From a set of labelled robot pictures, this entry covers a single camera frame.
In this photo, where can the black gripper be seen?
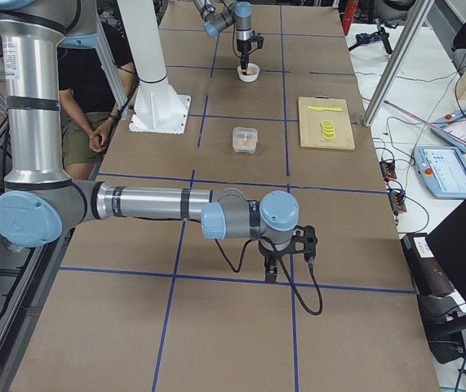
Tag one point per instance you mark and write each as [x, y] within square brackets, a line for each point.
[242, 49]
[268, 253]

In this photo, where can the clear plastic egg box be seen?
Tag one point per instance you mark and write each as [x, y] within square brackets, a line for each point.
[244, 140]

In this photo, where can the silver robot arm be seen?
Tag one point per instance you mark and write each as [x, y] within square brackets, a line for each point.
[42, 200]
[235, 13]

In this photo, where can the black box with label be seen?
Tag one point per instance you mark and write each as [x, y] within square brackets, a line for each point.
[428, 275]

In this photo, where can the white bowl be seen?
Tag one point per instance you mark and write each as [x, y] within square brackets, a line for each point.
[244, 78]

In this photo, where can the yellow plastic knife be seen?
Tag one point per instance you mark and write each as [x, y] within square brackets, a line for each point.
[323, 108]

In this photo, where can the wooden cutting board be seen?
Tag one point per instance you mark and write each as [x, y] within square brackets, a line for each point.
[310, 124]

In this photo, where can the yellow lemon slices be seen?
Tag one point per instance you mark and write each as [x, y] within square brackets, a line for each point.
[328, 130]

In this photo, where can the red fire extinguisher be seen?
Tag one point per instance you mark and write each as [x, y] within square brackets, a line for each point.
[348, 16]

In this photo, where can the orange circuit board near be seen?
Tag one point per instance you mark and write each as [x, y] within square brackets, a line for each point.
[397, 199]

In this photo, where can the orange circuit board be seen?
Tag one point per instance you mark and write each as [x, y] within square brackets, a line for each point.
[397, 199]
[388, 170]

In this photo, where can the orange circuit board far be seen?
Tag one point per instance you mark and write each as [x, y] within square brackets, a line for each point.
[388, 170]

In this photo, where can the seated person in black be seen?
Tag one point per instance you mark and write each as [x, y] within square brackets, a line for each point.
[90, 110]

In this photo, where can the near teach pendant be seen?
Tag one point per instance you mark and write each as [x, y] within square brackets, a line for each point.
[442, 169]

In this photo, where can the teach pendant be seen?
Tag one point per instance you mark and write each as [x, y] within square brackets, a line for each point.
[442, 169]
[454, 124]

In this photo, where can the far teach pendant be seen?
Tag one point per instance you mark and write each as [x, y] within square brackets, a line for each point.
[454, 124]

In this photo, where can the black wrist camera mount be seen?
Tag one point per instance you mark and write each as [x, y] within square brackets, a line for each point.
[305, 243]

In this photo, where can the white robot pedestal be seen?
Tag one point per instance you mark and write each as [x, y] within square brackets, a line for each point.
[157, 108]

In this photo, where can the black camera tripod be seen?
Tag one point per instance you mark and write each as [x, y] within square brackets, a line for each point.
[380, 35]

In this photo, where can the aluminium frame post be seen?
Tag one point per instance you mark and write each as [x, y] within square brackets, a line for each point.
[409, 32]

